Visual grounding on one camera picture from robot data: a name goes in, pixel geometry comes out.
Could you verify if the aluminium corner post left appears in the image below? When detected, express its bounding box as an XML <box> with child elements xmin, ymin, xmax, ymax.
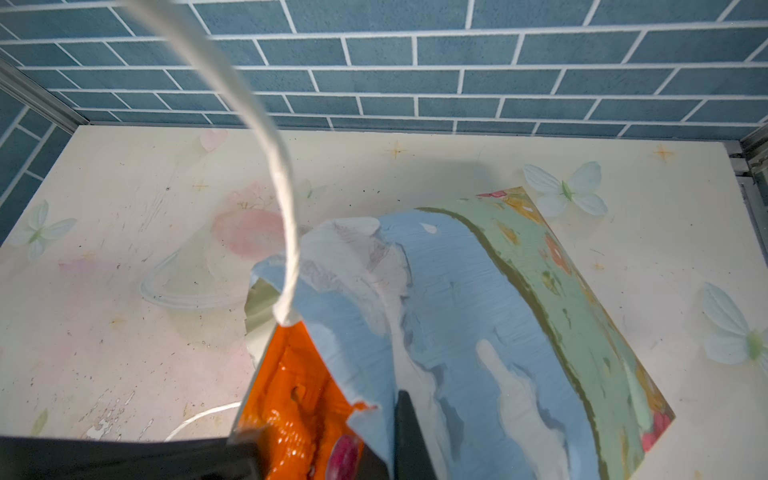
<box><xmin>1</xmin><ymin>60</ymin><xmax>90</xmax><ymax>134</ymax></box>

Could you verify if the floral paper gift bag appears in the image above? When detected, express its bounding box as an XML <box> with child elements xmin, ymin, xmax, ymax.
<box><xmin>230</xmin><ymin>185</ymin><xmax>677</xmax><ymax>480</ymax></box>

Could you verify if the orange Fox's fruits candy bag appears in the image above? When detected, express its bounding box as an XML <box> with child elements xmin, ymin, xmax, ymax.
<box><xmin>235</xmin><ymin>323</ymin><xmax>372</xmax><ymax>479</ymax></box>

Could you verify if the aluminium corner post right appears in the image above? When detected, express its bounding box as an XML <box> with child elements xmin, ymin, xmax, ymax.
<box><xmin>724</xmin><ymin>125</ymin><xmax>767</xmax><ymax>261</ymax></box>

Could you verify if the aluminium corner post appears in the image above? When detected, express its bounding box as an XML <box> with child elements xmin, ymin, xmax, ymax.
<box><xmin>724</xmin><ymin>125</ymin><xmax>767</xmax><ymax>261</ymax></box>
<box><xmin>1</xmin><ymin>60</ymin><xmax>90</xmax><ymax>134</ymax></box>

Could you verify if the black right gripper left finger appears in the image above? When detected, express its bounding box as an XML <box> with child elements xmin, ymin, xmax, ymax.
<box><xmin>1</xmin><ymin>436</ymin><xmax>264</xmax><ymax>479</ymax></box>

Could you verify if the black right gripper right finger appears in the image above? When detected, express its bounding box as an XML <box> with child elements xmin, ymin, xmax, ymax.
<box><xmin>394</xmin><ymin>390</ymin><xmax>437</xmax><ymax>480</ymax></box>

